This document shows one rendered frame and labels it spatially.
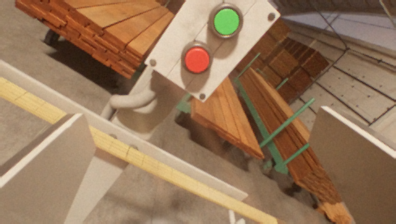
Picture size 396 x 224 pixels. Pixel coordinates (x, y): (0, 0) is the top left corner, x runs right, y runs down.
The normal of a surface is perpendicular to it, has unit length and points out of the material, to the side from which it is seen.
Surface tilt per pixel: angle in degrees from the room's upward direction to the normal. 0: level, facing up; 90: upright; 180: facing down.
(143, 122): 90
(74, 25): 90
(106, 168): 90
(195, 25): 90
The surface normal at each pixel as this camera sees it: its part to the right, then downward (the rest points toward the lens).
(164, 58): 0.04, 0.51
